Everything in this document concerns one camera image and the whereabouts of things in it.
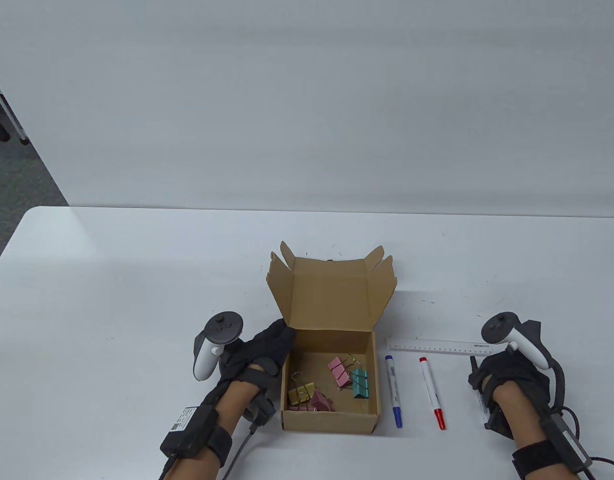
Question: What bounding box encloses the person's left hand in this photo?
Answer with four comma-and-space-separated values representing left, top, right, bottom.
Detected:
217, 319, 297, 390

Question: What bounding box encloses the person's right hand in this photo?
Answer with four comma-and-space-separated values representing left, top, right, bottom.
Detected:
468, 350, 552, 440

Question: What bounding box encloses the black capped white marker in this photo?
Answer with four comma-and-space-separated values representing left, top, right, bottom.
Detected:
469, 355, 490, 426

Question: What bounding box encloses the yellow binder clip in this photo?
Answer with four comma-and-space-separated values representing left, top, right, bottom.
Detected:
287, 372, 316, 406

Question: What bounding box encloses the clear plastic ruler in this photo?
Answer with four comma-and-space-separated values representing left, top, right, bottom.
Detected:
386, 337, 493, 357

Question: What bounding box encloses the brown cardboard mailer box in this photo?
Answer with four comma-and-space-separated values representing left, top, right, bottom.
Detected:
266, 240, 398, 435

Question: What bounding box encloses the red capped white marker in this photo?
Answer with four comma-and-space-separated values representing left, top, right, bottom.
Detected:
419, 356, 446, 431

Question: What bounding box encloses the green binder clip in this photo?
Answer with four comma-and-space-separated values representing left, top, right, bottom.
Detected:
350, 367, 370, 399

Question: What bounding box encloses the blue capped white marker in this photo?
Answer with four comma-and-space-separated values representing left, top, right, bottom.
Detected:
384, 355, 404, 429

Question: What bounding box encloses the person's right forearm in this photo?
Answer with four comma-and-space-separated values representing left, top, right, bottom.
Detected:
489, 380, 587, 480

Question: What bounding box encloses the person's left forearm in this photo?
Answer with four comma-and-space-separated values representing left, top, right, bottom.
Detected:
159, 377, 257, 480

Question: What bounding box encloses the grey white controller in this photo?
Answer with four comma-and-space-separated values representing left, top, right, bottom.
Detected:
193, 311, 246, 382
481, 311, 555, 371

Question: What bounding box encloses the black wrist strap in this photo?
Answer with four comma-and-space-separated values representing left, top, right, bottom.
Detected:
512, 437, 567, 480
199, 427, 232, 468

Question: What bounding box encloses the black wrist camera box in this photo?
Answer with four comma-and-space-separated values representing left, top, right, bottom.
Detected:
158, 405, 218, 458
542, 412, 595, 473

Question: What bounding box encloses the white metal cart frame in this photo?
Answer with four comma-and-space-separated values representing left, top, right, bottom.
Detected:
0, 70, 31, 147

